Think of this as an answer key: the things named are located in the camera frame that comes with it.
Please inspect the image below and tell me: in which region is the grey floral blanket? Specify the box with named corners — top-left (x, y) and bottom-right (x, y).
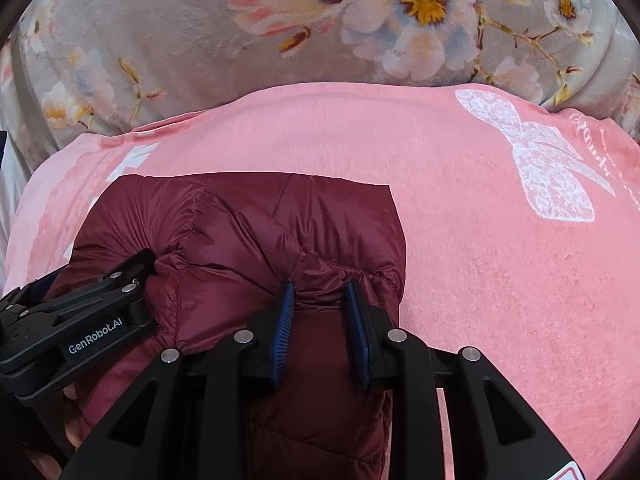
top-left (0, 0), bottom-right (640, 161)

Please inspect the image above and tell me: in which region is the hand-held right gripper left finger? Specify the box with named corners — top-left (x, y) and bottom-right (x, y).
top-left (60, 282), bottom-right (297, 480)

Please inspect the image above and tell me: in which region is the maroon puffer jacket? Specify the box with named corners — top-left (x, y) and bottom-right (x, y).
top-left (45, 172), bottom-right (408, 480)

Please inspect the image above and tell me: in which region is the grey cloth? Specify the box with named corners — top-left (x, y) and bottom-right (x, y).
top-left (0, 110), bottom-right (36, 281)

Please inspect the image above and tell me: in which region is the person's left hand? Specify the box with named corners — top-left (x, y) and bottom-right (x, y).
top-left (20, 382), bottom-right (93, 471)

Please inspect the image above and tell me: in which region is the pink printed blanket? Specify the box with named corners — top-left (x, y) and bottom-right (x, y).
top-left (2, 82), bottom-right (640, 480)

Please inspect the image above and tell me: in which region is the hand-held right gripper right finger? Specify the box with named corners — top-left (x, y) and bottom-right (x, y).
top-left (342, 280), bottom-right (583, 480)

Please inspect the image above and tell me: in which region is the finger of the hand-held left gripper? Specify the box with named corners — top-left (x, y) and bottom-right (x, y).
top-left (27, 248), bottom-right (158, 303)
top-left (47, 280), bottom-right (153, 331)

